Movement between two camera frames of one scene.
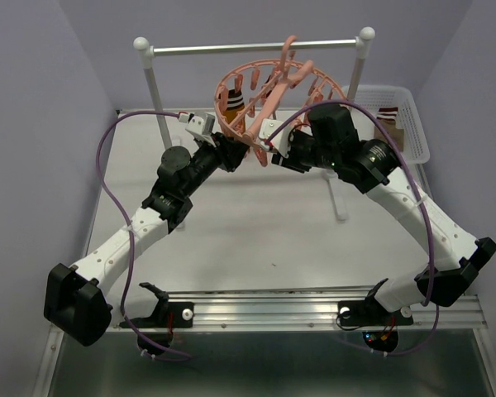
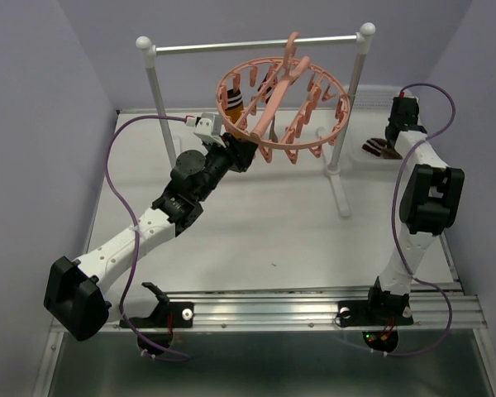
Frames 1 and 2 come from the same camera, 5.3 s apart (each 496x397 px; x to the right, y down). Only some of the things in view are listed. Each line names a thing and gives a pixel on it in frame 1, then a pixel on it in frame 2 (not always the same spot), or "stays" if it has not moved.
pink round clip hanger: x=254 y=95 stays
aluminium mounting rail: x=312 y=309 stays
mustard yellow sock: x=236 y=103 stays
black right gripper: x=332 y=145 -> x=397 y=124
